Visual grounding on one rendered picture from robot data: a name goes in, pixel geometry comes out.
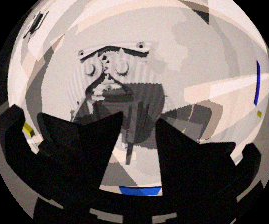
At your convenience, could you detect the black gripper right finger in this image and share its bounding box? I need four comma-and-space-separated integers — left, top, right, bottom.
155, 117, 236, 196

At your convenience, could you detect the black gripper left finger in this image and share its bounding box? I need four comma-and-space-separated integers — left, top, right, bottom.
37, 111, 123, 189

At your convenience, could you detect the yellow flat bar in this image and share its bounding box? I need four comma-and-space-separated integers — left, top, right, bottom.
24, 123, 34, 137

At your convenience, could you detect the blue block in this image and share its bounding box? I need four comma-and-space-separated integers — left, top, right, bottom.
119, 185, 162, 196

